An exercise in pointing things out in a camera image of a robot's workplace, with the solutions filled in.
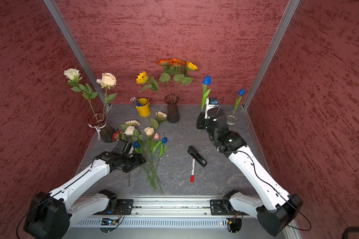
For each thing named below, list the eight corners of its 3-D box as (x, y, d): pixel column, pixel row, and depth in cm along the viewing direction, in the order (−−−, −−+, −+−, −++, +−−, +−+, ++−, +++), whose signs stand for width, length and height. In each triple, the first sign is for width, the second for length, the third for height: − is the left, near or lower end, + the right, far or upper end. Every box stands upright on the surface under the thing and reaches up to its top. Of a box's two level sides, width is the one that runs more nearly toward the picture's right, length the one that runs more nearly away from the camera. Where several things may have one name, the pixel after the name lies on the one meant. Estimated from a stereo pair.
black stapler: (203, 168, 90) (204, 165, 86) (187, 151, 97) (187, 148, 93) (207, 164, 91) (208, 161, 88) (190, 148, 98) (191, 145, 95)
